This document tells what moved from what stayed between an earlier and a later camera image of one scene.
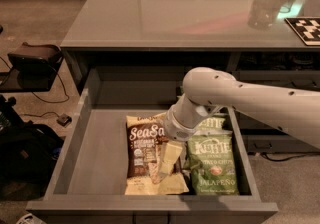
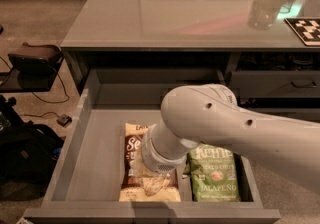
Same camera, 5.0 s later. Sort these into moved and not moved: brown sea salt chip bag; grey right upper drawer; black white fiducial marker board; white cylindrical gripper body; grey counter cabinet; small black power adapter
Moved: white cylindrical gripper body; brown sea salt chip bag
Not moved: grey right upper drawer; small black power adapter; grey counter cabinet; black white fiducial marker board
